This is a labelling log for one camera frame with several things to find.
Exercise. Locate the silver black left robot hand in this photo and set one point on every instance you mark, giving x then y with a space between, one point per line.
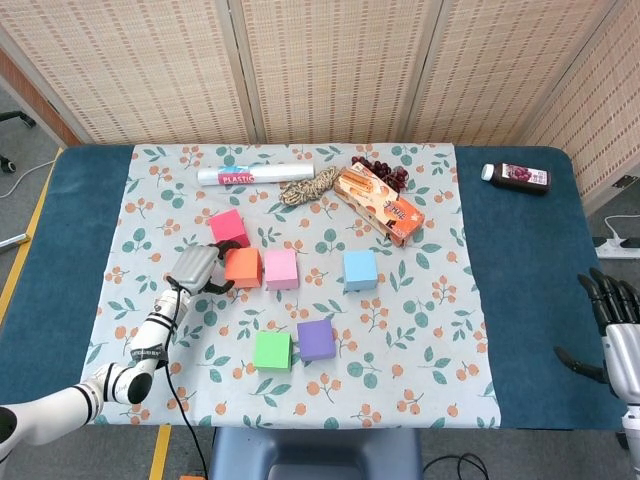
195 267

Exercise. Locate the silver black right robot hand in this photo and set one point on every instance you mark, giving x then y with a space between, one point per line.
622 350

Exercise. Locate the orange foam cube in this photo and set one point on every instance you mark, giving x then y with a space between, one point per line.
242 267

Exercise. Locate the red foam cube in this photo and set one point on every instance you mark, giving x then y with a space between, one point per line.
227 227

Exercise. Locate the green foam cube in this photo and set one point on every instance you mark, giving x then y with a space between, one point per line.
272 350

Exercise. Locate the purple foam cube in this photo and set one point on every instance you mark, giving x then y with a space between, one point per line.
316 340

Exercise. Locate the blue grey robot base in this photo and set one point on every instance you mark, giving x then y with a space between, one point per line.
315 455

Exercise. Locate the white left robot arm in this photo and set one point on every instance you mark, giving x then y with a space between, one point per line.
145 340

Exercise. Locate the pink foam cube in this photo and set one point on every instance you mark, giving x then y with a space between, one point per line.
281 270

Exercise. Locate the white power strip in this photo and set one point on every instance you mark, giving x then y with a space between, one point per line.
615 248

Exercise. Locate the teal table cover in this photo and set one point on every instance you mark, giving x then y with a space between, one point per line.
530 300

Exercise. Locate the plastic food wrap roll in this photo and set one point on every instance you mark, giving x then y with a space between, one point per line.
280 173

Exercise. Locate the brown white twine bundle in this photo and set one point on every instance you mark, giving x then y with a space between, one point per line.
305 190

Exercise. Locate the light blue foam cube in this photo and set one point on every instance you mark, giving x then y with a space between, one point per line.
360 270

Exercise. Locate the grey metal bar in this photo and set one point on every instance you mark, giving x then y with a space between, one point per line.
12 241

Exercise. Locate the orange biscuit box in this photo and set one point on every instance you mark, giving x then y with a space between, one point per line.
380 205

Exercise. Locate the floral printed tablecloth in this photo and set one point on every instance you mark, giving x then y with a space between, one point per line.
425 350

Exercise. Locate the dark grape juice bottle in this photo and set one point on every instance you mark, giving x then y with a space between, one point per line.
520 178

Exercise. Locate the dark red grape bunch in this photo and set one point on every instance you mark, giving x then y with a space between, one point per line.
382 169

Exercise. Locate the black office chair base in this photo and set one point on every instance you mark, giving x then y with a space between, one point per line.
15 117

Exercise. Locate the woven bamboo folding screen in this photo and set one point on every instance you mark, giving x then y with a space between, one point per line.
350 65

